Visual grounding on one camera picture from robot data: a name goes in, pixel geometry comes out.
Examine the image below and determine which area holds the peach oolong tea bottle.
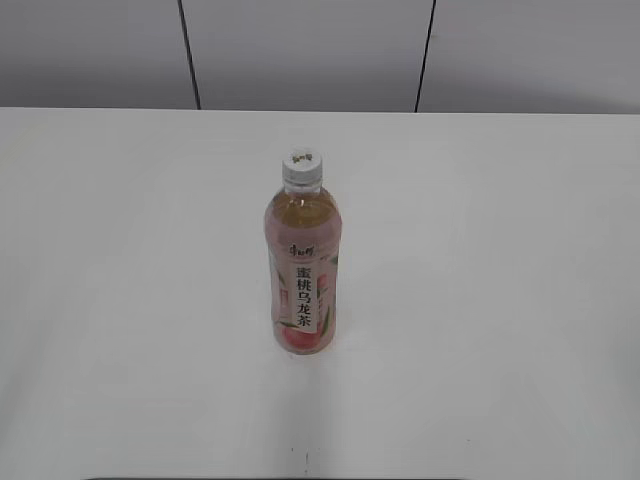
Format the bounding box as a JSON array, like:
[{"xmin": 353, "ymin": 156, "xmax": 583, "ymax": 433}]
[{"xmin": 264, "ymin": 187, "xmax": 342, "ymax": 355}]

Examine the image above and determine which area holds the white bottle cap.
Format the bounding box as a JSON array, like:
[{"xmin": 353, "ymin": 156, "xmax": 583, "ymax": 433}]
[{"xmin": 281, "ymin": 148, "xmax": 323, "ymax": 192}]

